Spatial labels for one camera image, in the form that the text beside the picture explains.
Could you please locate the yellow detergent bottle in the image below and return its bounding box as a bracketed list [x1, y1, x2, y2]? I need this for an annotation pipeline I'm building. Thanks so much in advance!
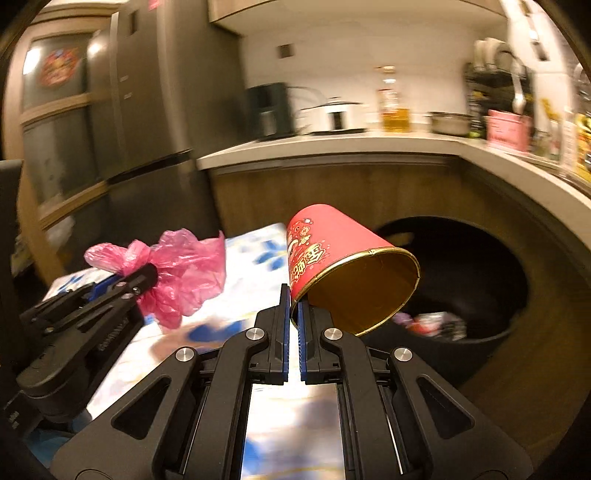
[573, 115, 591, 172]

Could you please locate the blue floral blanket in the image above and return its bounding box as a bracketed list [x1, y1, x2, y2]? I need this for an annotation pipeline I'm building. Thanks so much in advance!
[44, 224, 348, 480]

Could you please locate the black air fryer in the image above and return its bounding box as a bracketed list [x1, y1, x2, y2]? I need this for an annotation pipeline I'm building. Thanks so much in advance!
[245, 83, 297, 140]

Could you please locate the red door decoration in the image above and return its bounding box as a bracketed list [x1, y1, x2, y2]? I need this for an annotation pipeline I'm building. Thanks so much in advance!
[39, 46, 82, 89]

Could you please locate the wooden glass door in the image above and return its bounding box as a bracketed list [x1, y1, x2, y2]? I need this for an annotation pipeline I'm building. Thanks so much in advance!
[2, 9, 122, 287]

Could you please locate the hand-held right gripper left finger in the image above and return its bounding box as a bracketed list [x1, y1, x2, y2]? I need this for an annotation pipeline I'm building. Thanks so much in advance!
[48, 284, 291, 480]

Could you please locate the wooden upper cabinet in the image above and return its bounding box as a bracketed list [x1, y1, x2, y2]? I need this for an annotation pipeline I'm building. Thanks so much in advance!
[208, 0, 509, 36]

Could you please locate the pink utensil holder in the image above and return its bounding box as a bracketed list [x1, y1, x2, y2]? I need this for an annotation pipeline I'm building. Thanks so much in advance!
[485, 110, 532, 153]

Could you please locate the red paper cup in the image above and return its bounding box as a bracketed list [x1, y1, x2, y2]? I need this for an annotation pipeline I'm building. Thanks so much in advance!
[285, 203, 421, 337]

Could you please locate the wooden base cabinet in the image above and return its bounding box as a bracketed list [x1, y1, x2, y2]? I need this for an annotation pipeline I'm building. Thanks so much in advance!
[208, 154, 591, 467]

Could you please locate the white electric cooker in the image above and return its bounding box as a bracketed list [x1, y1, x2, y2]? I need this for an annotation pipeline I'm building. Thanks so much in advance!
[300, 97, 370, 135]

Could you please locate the cooking oil bottle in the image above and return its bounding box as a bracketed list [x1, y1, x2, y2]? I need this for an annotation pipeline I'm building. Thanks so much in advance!
[376, 66, 412, 134]

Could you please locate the stack of white plates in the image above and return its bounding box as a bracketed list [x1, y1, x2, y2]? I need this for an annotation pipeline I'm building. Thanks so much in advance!
[473, 38, 509, 71]

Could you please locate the black dish rack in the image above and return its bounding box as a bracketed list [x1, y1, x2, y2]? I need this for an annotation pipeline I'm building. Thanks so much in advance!
[464, 60, 533, 139]

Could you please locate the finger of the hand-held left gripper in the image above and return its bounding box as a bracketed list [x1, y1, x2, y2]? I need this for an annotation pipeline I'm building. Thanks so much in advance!
[21, 273, 122, 326]
[78, 263, 160, 324]

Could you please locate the grey refrigerator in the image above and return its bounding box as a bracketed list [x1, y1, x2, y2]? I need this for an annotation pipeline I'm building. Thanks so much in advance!
[85, 0, 223, 259]

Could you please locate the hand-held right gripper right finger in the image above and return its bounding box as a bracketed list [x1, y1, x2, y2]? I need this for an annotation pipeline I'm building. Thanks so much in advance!
[298, 302, 539, 480]

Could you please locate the white plastic bottle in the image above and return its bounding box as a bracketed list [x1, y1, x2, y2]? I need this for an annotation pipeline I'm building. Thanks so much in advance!
[558, 106, 578, 168]

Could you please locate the black trash bin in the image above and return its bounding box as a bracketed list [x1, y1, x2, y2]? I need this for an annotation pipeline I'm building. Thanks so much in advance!
[360, 216, 530, 389]

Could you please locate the pink plastic bag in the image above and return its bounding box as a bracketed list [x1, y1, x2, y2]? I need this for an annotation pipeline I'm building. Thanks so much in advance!
[84, 228, 227, 330]

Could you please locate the white ladle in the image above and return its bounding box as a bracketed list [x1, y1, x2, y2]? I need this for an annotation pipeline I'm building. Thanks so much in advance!
[510, 69, 527, 114]

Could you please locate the steel bowl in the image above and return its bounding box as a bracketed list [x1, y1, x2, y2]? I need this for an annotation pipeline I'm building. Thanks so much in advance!
[427, 112, 474, 137]

